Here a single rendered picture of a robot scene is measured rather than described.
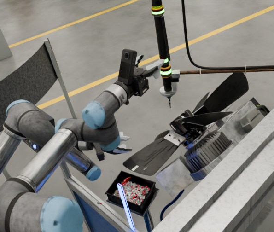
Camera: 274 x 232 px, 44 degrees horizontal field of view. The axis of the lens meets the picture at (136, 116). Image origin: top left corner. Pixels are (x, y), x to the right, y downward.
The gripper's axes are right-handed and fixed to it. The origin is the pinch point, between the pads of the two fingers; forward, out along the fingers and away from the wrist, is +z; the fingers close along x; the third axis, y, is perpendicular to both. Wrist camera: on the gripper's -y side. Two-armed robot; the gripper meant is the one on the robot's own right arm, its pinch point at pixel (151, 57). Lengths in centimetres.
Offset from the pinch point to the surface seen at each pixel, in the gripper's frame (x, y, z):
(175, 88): 3.2, 18.1, 7.8
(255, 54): -60, 166, 278
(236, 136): 20, 57, 30
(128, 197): -20, 82, -12
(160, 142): -4.5, 47.4, 2.7
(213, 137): 15, 48, 16
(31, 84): -178, 91, 47
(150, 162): -1.4, 46.6, -10.5
